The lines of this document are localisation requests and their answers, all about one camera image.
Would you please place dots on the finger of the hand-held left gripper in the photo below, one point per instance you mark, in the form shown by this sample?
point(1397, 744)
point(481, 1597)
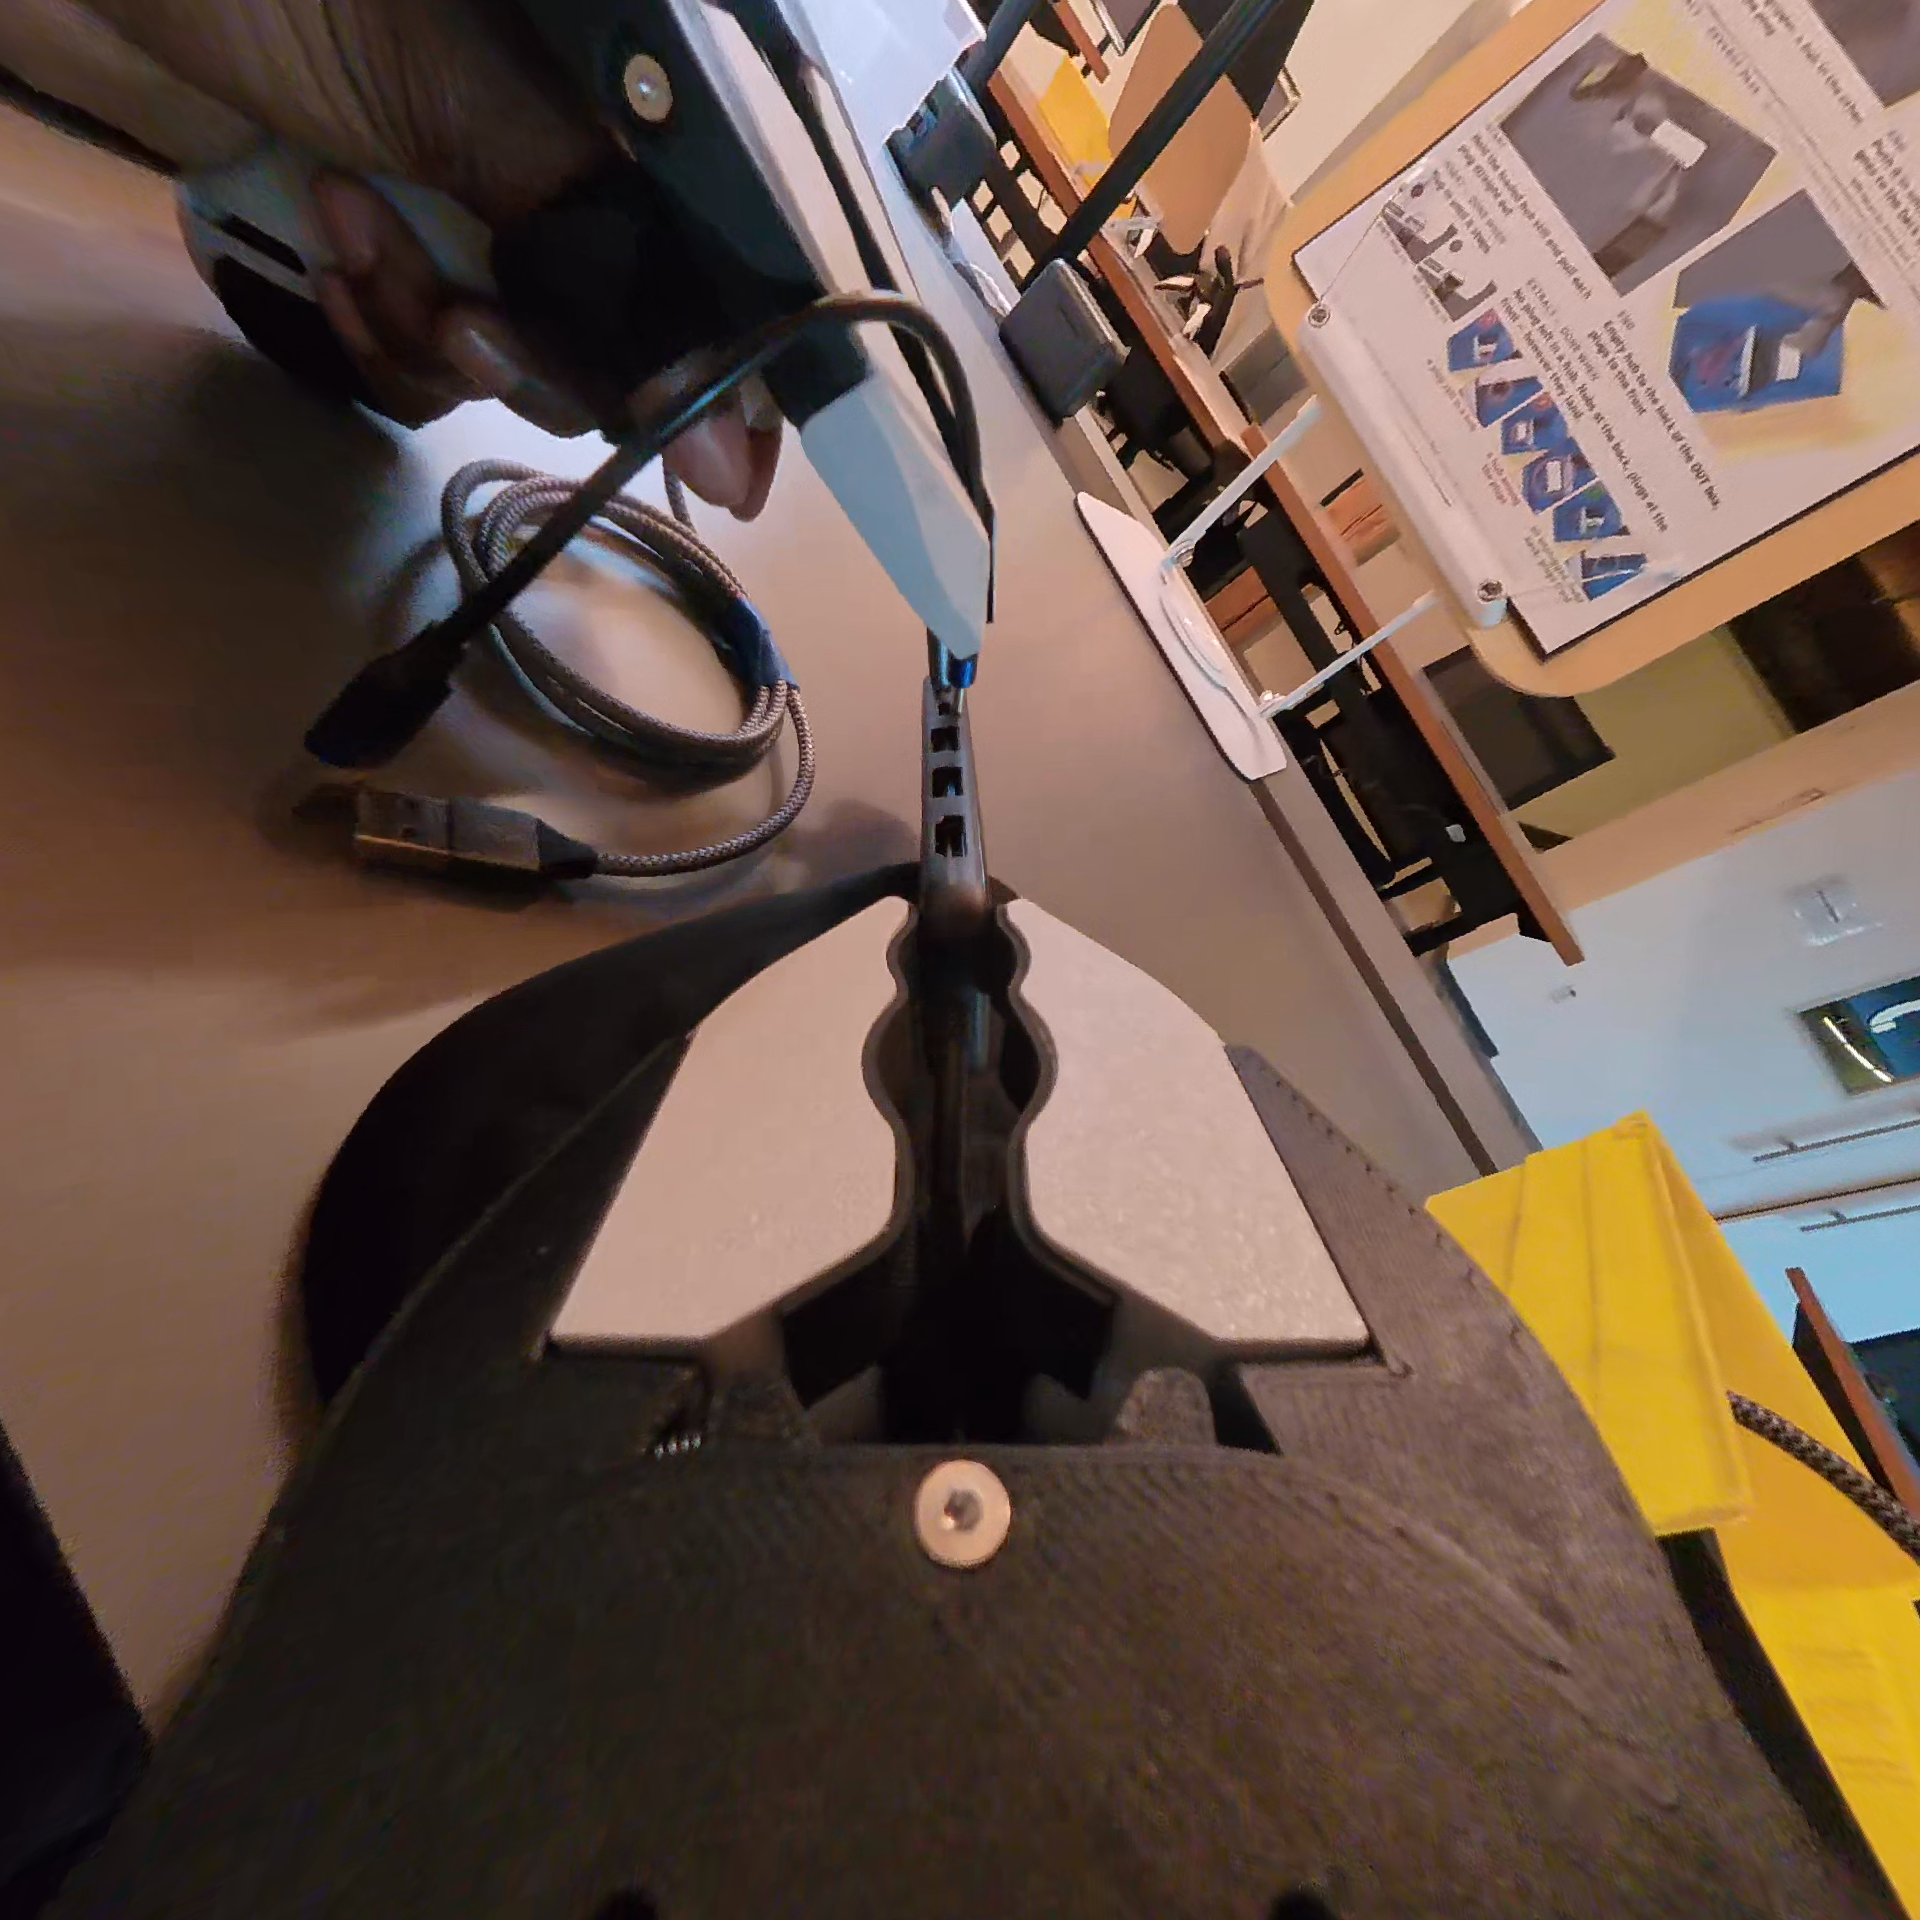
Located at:
point(902, 510)

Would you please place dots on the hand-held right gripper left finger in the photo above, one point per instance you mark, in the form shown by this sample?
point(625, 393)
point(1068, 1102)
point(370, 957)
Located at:
point(735, 1155)

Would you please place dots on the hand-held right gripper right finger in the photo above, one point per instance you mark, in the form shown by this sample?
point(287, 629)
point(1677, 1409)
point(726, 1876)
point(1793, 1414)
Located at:
point(1172, 1185)

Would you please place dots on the yellow plastic bin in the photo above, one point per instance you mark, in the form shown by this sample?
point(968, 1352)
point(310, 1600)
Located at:
point(1622, 1319)

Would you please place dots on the person's left hand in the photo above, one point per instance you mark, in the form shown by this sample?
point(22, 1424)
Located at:
point(375, 89)

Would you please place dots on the small black box device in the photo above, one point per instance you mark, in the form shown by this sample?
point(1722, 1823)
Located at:
point(1066, 345)
point(942, 142)

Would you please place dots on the wooden edged desk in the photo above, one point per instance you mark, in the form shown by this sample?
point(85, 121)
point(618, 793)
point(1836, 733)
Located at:
point(1506, 840)

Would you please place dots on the wooden backing board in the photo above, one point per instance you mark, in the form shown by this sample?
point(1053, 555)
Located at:
point(1725, 615)

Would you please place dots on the wall light switch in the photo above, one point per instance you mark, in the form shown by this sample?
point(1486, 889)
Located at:
point(1830, 915)

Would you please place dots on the framed wall picture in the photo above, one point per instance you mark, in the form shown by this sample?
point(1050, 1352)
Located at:
point(1874, 1037)

